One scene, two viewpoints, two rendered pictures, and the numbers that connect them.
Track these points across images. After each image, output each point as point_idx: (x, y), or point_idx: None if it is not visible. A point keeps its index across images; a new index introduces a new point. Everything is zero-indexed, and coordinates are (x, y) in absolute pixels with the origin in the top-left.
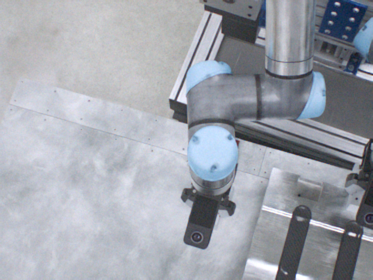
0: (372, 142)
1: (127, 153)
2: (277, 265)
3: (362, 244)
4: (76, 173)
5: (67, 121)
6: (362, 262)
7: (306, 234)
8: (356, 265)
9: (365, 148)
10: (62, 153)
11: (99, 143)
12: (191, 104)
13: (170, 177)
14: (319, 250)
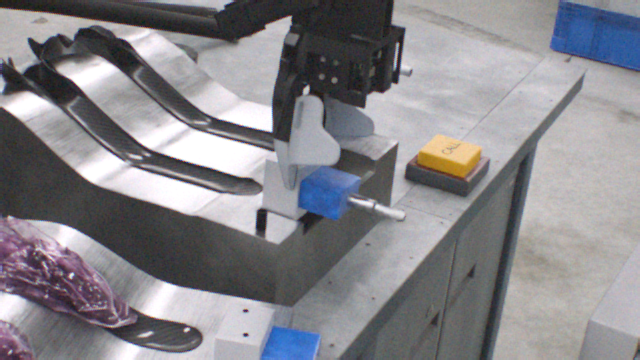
0: (395, 26)
1: (461, 111)
2: (216, 117)
3: (208, 192)
4: (434, 77)
5: (516, 83)
6: (172, 185)
7: (258, 145)
8: (169, 179)
9: (393, 70)
10: (466, 74)
11: (479, 96)
12: None
13: (413, 133)
14: (221, 153)
